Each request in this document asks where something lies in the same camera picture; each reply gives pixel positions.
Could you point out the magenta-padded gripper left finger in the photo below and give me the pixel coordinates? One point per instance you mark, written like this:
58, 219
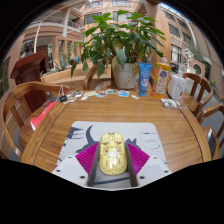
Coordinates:
68, 166

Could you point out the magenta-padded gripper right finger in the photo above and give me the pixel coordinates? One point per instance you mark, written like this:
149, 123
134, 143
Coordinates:
155, 168

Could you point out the yellow computer mouse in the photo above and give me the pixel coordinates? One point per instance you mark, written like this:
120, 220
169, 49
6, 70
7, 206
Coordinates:
113, 156

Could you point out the grey cat print mouse pad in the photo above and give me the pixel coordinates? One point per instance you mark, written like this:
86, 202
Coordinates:
80, 133

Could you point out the black binder clip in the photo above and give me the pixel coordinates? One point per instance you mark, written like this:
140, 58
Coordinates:
63, 98

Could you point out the small white sticker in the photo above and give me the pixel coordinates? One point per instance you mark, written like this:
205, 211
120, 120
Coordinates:
135, 97

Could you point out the wooden armchair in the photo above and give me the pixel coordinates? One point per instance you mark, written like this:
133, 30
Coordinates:
89, 75
196, 101
10, 110
215, 110

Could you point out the small blue printed sticker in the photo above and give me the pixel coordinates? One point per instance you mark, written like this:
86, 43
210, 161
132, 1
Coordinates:
111, 91
123, 93

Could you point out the white pump bottle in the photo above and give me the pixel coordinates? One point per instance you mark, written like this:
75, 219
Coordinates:
176, 87

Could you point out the yellow detergent bottle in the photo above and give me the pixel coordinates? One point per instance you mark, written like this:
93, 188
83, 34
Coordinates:
161, 80

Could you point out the blue tube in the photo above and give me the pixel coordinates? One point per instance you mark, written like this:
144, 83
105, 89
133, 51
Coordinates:
144, 78

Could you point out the yellow flowering plant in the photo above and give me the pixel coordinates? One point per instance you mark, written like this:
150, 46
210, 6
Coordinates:
213, 86

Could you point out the spiky green agave plant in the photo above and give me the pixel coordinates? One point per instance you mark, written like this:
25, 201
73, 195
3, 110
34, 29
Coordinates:
61, 65

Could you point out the white abstract sculpture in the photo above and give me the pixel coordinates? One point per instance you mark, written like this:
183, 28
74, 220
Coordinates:
187, 56

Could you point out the dark bust statue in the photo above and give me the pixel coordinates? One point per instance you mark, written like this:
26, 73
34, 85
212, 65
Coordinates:
27, 47

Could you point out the green plant in white pot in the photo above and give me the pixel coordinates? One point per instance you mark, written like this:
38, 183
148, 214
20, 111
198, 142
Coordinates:
120, 36

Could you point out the dark red wooden pedestal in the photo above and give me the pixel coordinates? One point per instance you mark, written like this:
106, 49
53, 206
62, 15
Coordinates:
30, 71

